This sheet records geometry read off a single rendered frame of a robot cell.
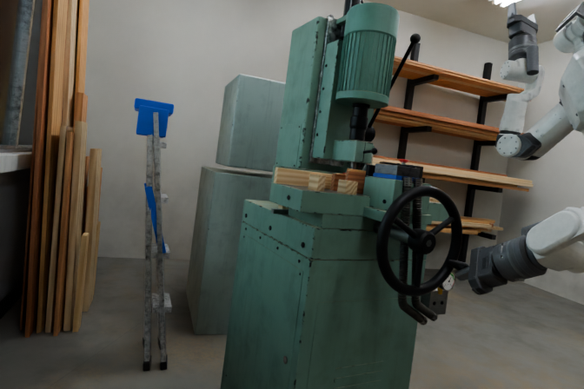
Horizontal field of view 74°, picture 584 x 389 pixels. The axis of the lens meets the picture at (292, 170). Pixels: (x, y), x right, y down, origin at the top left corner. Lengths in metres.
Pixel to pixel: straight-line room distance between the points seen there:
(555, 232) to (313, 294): 0.60
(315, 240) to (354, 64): 0.58
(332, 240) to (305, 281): 0.14
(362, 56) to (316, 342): 0.87
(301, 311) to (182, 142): 2.56
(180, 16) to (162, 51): 0.34
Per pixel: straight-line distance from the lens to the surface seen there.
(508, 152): 1.46
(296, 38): 1.63
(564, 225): 0.91
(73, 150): 2.17
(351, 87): 1.27
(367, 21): 1.32
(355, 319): 1.24
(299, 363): 1.19
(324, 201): 1.07
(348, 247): 1.15
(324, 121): 1.38
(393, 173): 1.11
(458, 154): 4.75
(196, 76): 3.56
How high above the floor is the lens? 0.96
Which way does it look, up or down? 1 degrees down
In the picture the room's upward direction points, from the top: 7 degrees clockwise
